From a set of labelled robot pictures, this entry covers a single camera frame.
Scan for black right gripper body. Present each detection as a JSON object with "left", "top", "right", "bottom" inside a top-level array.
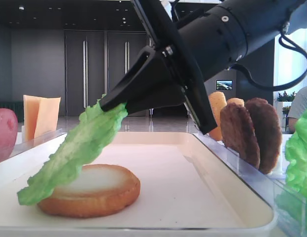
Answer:
[{"left": 174, "top": 1, "right": 248, "bottom": 82}]

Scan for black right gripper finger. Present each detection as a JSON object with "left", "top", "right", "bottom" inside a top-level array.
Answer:
[
  {"left": 125, "top": 83, "right": 185, "bottom": 114},
  {"left": 99, "top": 46, "right": 158, "bottom": 112}
]

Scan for green lettuce leaf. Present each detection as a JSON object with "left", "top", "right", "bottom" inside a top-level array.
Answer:
[
  {"left": 275, "top": 103, "right": 307, "bottom": 237},
  {"left": 17, "top": 100, "right": 128, "bottom": 206}
]

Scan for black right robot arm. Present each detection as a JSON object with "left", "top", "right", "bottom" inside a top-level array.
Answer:
[{"left": 101, "top": 0, "right": 307, "bottom": 126}]

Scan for brown meat patty inner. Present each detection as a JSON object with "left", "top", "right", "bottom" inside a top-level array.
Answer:
[{"left": 220, "top": 103, "right": 260, "bottom": 169}]

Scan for brown meat patty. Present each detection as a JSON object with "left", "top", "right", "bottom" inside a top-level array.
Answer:
[
  {"left": 220, "top": 103, "right": 260, "bottom": 169},
  {"left": 245, "top": 98, "right": 282, "bottom": 174}
]

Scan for brown meat patty outer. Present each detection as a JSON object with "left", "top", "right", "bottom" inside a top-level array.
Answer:
[{"left": 245, "top": 98, "right": 282, "bottom": 174}]

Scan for orange cheese slice inner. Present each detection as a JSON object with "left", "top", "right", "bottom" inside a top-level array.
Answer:
[{"left": 34, "top": 97, "right": 61, "bottom": 138}]

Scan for orange cheese slice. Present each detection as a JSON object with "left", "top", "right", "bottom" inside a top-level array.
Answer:
[
  {"left": 23, "top": 95, "right": 43, "bottom": 141},
  {"left": 34, "top": 97, "right": 61, "bottom": 138}
]

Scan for bread slice on tray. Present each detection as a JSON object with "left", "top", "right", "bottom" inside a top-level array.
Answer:
[{"left": 38, "top": 164, "right": 141, "bottom": 218}]

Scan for orange cheese slice outer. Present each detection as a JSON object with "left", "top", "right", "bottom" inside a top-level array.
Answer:
[{"left": 23, "top": 95, "right": 43, "bottom": 141}]

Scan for red tomato slice outer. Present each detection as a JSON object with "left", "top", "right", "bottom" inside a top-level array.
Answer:
[{"left": 0, "top": 108, "right": 18, "bottom": 162}]

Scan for clear lettuce rack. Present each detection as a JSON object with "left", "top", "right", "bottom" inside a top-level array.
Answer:
[{"left": 273, "top": 181, "right": 307, "bottom": 237}]

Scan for dark double doors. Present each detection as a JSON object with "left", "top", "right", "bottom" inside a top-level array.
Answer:
[{"left": 64, "top": 31, "right": 149, "bottom": 117}]

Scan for tan bun slice inner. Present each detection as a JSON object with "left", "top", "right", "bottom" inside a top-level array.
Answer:
[{"left": 209, "top": 91, "right": 227, "bottom": 141}]

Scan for tan bun slice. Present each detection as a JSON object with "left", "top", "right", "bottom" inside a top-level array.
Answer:
[
  {"left": 209, "top": 91, "right": 227, "bottom": 141},
  {"left": 227, "top": 97, "right": 245, "bottom": 107}
]

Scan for tan bun slice outer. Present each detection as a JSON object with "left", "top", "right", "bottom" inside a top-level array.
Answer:
[{"left": 227, "top": 97, "right": 245, "bottom": 107}]

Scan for white metal tray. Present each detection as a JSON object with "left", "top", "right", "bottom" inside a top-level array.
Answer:
[{"left": 0, "top": 132, "right": 277, "bottom": 237}]

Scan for person in grey shirt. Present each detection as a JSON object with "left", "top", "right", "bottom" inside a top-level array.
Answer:
[{"left": 288, "top": 86, "right": 307, "bottom": 134}]

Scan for wall screen display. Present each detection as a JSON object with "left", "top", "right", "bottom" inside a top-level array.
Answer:
[{"left": 216, "top": 80, "right": 233, "bottom": 90}]

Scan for black camera cable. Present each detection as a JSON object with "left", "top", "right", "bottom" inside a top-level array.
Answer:
[{"left": 227, "top": 32, "right": 307, "bottom": 91}]

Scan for clear left rail strip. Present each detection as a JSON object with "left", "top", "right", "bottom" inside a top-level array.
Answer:
[{"left": 9, "top": 129, "right": 65, "bottom": 158}]

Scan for clear rail strip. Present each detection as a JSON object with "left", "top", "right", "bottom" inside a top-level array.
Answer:
[
  {"left": 9, "top": 129, "right": 65, "bottom": 158},
  {"left": 192, "top": 132, "right": 307, "bottom": 223}
]

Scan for clear right rail strip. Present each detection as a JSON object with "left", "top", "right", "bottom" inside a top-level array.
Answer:
[{"left": 192, "top": 132, "right": 307, "bottom": 223}]

